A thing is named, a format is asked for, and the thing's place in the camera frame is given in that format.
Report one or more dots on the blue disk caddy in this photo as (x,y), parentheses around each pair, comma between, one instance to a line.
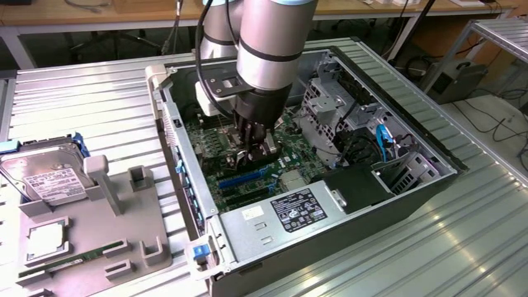
(81,145)

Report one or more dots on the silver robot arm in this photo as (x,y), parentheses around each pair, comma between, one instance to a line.
(273,46)

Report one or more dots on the silver power supply unit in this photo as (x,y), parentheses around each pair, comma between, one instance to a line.
(289,216)

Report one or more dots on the open black PC case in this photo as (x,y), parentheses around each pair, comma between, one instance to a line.
(393,222)

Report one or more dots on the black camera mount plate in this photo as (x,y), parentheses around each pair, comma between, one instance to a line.
(223,83)

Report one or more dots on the CPU chip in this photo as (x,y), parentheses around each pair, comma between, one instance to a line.
(46,240)

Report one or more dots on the green RAM stick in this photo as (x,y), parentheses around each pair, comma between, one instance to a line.
(78,257)

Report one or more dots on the green Dell motherboard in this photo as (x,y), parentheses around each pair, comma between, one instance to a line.
(210,139)

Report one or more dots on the hard disk with label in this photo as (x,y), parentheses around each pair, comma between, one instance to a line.
(42,176)

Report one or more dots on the wooden desk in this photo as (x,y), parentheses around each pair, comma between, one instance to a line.
(50,14)

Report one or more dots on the black plastic shroud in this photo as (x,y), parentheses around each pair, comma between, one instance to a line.
(355,188)

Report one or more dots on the silver chipset heatsink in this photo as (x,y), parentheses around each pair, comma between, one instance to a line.
(294,180)

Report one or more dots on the blue card retention clip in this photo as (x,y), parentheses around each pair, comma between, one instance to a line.
(179,167)

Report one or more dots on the black expansion slot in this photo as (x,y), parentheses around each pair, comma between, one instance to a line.
(251,194)

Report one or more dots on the black chair base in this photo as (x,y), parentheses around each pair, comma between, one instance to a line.
(119,40)

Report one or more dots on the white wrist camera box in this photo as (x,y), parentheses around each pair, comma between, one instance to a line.
(210,105)

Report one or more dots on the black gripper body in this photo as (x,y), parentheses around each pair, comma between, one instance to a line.
(262,106)

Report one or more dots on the grey parts rack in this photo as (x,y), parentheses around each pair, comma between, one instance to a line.
(103,260)

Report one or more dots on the blue expansion slot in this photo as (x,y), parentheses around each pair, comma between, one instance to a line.
(242,180)

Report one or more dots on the blue case latch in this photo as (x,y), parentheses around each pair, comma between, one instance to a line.
(201,251)

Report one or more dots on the aluminium frame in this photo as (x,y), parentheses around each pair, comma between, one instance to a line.
(495,34)

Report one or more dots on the silver disk bay cage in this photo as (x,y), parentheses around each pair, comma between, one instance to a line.
(323,111)

